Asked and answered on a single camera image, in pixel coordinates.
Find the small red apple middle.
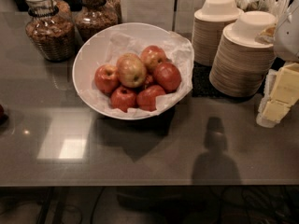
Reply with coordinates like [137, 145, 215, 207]
[143, 74, 155, 89]

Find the glass granola jar left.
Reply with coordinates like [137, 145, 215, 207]
[25, 0, 75, 62]

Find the glass granola jar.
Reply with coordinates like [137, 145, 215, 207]
[25, 0, 75, 62]
[74, 0, 119, 41]

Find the white paper liner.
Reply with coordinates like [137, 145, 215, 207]
[81, 31, 195, 119]

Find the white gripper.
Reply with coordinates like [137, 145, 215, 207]
[255, 0, 299, 128]

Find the red apple back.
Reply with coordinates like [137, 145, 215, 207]
[140, 45, 167, 73]

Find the glass granola jar right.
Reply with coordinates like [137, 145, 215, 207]
[74, 0, 119, 41]

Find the red apple front left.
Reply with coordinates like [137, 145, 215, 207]
[110, 86, 137, 112]

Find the yellow-green top apple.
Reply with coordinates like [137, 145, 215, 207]
[116, 53, 147, 88]

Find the red apple front right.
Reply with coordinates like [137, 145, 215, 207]
[136, 85, 165, 111]

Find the black mat under bowls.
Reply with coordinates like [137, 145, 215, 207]
[191, 61, 247, 103]

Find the paper bowl stack front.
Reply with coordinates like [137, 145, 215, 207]
[209, 11, 276, 98]

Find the white bowl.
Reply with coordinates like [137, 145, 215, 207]
[72, 22, 195, 121]

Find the paper bowl stack back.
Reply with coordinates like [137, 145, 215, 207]
[192, 0, 242, 66]

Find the paper bowl stack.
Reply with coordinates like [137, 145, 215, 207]
[192, 0, 242, 66]
[209, 11, 276, 98]

